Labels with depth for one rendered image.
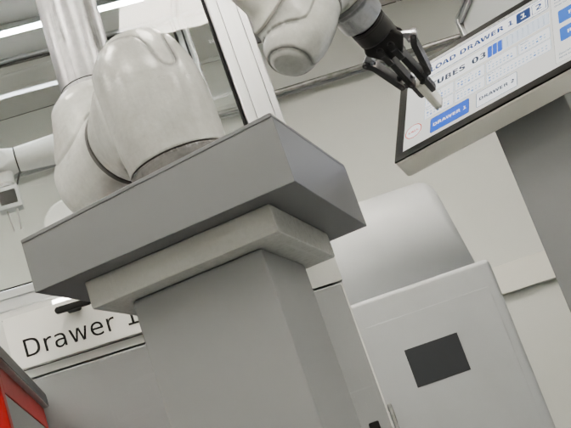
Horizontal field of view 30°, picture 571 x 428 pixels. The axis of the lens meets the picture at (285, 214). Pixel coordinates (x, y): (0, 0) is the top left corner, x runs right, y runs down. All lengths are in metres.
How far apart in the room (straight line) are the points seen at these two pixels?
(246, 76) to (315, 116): 3.41
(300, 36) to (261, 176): 0.50
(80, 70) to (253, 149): 0.52
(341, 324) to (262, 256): 0.85
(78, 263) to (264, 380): 0.29
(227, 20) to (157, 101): 0.94
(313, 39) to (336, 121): 4.00
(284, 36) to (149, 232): 0.54
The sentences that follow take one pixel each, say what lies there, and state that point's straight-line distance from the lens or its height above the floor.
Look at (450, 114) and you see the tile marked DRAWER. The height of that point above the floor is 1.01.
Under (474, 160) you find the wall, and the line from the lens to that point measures 5.82.
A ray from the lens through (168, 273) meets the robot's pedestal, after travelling 1.41.
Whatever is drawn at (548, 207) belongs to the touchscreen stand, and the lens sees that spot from 2.13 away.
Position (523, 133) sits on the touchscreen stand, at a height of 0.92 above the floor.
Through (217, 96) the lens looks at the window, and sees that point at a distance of 2.39.
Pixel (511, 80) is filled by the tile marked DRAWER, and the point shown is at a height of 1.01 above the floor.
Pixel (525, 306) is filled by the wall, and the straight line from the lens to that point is 5.66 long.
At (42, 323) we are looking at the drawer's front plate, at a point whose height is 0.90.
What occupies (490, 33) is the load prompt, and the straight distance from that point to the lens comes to 2.28.
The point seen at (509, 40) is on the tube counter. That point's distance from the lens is 2.22.
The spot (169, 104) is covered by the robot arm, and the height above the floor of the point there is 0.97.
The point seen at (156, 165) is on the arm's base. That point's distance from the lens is 1.51.
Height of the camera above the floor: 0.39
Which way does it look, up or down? 15 degrees up
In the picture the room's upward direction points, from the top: 19 degrees counter-clockwise
